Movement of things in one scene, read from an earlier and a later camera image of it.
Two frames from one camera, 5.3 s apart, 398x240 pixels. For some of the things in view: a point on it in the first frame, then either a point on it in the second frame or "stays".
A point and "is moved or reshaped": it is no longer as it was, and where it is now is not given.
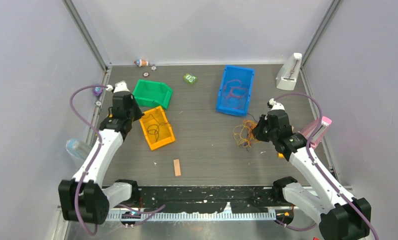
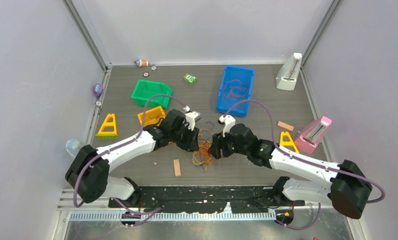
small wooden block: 177,167 stays
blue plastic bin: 234,90 stays
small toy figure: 141,62 stays
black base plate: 204,199 stays
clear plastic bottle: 77,150 stays
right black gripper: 257,131 to 219,142
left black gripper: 139,113 to 193,145
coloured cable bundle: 243,133 is moved or reshaped
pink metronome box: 318,135 stays
